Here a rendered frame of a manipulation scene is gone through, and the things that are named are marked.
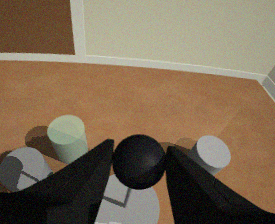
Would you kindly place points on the grey cylinder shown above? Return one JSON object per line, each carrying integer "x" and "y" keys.
{"x": 23, "y": 167}
{"x": 210, "y": 153}

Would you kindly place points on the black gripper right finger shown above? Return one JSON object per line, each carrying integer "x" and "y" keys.
{"x": 199, "y": 198}

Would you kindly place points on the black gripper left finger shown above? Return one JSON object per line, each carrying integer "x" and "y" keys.
{"x": 70, "y": 196}

